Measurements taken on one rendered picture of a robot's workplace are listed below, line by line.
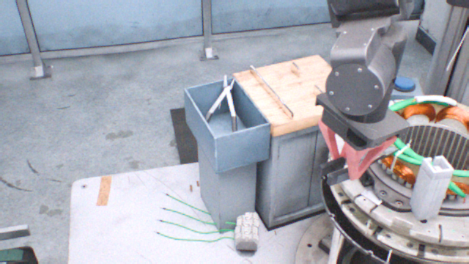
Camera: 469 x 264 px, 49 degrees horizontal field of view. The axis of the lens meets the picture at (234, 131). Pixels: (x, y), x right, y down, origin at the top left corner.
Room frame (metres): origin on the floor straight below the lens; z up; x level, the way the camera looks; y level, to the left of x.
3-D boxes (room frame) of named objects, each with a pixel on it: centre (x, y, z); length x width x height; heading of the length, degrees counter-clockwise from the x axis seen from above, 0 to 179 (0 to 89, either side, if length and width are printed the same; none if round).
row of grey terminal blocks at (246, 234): (0.70, -0.03, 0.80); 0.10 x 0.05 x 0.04; 176
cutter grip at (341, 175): (0.47, -0.14, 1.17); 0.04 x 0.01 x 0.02; 119
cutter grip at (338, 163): (0.49, -0.13, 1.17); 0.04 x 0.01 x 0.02; 119
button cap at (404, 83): (0.89, -0.35, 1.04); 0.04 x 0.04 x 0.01
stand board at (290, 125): (0.83, -0.12, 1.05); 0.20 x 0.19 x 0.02; 113
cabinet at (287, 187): (0.83, -0.12, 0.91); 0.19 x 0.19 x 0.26; 23
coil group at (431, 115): (0.66, -0.30, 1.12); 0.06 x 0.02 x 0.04; 104
